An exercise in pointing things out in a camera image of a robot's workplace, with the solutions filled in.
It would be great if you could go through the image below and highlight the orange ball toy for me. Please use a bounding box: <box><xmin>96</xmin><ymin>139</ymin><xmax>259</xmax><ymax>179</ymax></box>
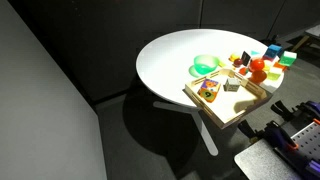
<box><xmin>249</xmin><ymin>69</ymin><xmax>268</xmax><ymax>84</ymax></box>

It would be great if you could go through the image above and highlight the wooden tray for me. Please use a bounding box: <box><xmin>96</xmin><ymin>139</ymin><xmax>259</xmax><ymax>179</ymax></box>
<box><xmin>182</xmin><ymin>68</ymin><xmax>274</xmax><ymax>130</ymax></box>

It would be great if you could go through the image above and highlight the small yellow toy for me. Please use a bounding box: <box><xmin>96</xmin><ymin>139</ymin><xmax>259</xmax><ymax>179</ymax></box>
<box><xmin>228</xmin><ymin>52</ymin><xmax>242</xmax><ymax>63</ymax></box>

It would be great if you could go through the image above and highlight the colorful number cube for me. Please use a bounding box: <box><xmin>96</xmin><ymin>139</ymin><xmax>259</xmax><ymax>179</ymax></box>
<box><xmin>197</xmin><ymin>78</ymin><xmax>221</xmax><ymax>103</ymax></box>

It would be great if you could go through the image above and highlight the green translucent bowl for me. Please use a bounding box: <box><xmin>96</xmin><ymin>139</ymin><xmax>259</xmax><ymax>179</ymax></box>
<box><xmin>193</xmin><ymin>54</ymin><xmax>221</xmax><ymax>75</ymax></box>

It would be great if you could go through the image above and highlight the white table base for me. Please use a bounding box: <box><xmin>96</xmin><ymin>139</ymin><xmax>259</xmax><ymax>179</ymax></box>
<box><xmin>153</xmin><ymin>100</ymin><xmax>220</xmax><ymax>157</ymax></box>

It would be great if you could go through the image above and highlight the white grey cube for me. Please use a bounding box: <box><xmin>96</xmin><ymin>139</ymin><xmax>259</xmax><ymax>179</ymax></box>
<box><xmin>223</xmin><ymin>77</ymin><xmax>242</xmax><ymax>93</ymax></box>

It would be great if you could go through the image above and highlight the dark card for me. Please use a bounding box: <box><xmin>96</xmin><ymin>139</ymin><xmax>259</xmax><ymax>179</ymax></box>
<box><xmin>240</xmin><ymin>50</ymin><xmax>252</xmax><ymax>67</ymax></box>

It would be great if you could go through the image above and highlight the magenta cube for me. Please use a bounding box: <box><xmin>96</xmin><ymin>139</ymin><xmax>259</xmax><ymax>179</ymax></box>
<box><xmin>262</xmin><ymin>54</ymin><xmax>276</xmax><ymax>63</ymax></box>

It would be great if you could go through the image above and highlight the purple black clamp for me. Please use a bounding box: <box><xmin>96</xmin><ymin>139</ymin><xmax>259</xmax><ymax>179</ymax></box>
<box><xmin>270</xmin><ymin>99</ymin><xmax>320</xmax><ymax>125</ymax></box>
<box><xmin>237</xmin><ymin>119</ymin><xmax>299</xmax><ymax>152</ymax></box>

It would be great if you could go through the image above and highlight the light green translucent cube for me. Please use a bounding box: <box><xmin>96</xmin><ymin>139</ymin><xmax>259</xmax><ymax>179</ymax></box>
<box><xmin>267</xmin><ymin>66</ymin><xmax>284</xmax><ymax>82</ymax></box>

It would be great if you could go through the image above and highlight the blue cube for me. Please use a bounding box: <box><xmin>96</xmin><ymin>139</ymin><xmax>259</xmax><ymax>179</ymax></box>
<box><xmin>265</xmin><ymin>44</ymin><xmax>284</xmax><ymax>59</ymax></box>

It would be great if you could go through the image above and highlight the orange cube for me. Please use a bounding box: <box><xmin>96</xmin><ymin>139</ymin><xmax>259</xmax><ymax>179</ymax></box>
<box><xmin>273</xmin><ymin>61</ymin><xmax>288</xmax><ymax>72</ymax></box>

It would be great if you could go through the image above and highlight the grey metal plate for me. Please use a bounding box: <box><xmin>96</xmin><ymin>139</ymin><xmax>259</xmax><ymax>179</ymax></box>
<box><xmin>233</xmin><ymin>139</ymin><xmax>301</xmax><ymax>180</ymax></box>

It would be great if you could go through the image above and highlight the perforated metal plate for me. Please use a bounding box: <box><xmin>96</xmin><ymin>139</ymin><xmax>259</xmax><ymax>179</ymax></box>
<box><xmin>289</xmin><ymin>121</ymin><xmax>320</xmax><ymax>162</ymax></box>

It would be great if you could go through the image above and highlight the wooden leg side table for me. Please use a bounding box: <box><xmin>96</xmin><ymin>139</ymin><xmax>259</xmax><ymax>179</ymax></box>
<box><xmin>289</xmin><ymin>24</ymin><xmax>320</xmax><ymax>53</ymax></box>

